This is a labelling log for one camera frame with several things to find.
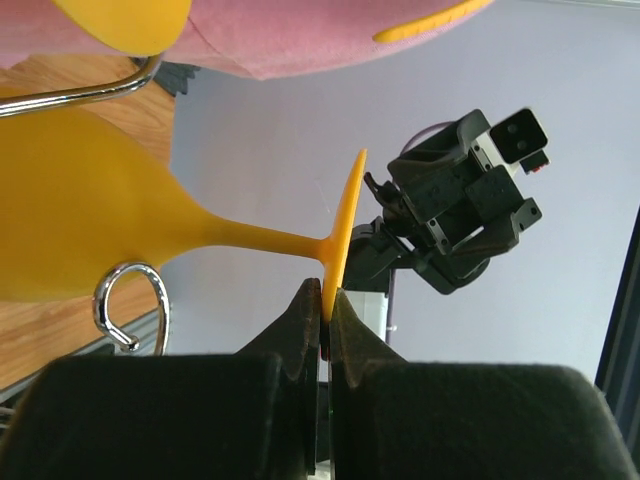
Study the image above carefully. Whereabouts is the chrome wine glass rack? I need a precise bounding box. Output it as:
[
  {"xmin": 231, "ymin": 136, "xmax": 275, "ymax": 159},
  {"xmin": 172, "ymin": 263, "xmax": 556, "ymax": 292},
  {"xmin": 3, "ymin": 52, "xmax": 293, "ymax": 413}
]
[{"xmin": 1, "ymin": 54, "xmax": 175, "ymax": 362}]

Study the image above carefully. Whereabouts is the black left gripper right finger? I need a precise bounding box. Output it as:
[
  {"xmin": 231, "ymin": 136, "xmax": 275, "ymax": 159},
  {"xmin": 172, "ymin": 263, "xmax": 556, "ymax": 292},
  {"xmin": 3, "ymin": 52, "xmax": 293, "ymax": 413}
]
[{"xmin": 328, "ymin": 294, "xmax": 638, "ymax": 479}]

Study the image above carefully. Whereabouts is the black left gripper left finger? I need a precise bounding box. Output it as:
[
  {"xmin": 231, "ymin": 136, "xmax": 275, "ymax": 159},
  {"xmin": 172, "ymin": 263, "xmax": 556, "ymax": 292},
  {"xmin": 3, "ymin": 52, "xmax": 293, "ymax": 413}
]
[{"xmin": 1, "ymin": 279, "xmax": 321, "ymax": 479}]

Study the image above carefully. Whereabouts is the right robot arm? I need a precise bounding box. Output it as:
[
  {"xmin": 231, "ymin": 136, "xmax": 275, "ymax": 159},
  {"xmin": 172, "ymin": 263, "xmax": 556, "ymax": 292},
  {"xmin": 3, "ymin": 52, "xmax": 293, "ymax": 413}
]
[{"xmin": 342, "ymin": 107, "xmax": 549, "ymax": 297}]

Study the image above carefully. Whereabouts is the yellow wine glass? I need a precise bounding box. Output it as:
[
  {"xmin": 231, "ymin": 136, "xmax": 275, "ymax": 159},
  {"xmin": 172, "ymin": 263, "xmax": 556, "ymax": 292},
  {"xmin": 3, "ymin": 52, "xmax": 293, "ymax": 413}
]
[
  {"xmin": 1, "ymin": 107, "xmax": 367, "ymax": 317},
  {"xmin": 54, "ymin": 0, "xmax": 192, "ymax": 56}
]

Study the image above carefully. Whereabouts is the folded dark grey cloth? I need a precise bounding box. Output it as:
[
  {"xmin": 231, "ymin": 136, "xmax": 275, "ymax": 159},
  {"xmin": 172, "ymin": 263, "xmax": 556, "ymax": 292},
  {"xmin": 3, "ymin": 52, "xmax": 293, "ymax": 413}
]
[{"xmin": 154, "ymin": 62, "xmax": 201, "ymax": 97}]

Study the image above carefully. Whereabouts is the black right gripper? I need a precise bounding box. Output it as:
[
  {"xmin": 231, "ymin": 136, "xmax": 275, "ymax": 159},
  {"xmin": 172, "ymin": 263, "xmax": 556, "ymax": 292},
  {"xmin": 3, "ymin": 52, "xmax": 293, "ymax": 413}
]
[{"xmin": 363, "ymin": 109, "xmax": 542, "ymax": 295}]

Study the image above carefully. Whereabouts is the yellow plastic hanger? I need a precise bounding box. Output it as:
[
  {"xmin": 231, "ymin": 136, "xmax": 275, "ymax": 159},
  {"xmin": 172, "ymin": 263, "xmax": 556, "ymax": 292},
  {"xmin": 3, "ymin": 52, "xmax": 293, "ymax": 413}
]
[{"xmin": 372, "ymin": 0, "xmax": 491, "ymax": 44}]

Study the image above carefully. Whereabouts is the pink shirt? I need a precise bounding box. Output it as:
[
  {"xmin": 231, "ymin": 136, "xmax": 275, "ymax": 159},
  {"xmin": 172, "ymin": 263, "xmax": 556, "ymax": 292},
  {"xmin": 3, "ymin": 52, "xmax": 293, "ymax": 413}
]
[{"xmin": 1, "ymin": 1, "xmax": 488, "ymax": 80}]

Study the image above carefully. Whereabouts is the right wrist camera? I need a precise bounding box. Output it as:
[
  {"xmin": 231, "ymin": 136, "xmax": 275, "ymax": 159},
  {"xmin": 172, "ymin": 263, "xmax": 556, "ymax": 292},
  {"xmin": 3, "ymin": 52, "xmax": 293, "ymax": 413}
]
[{"xmin": 489, "ymin": 108, "xmax": 550, "ymax": 175}]

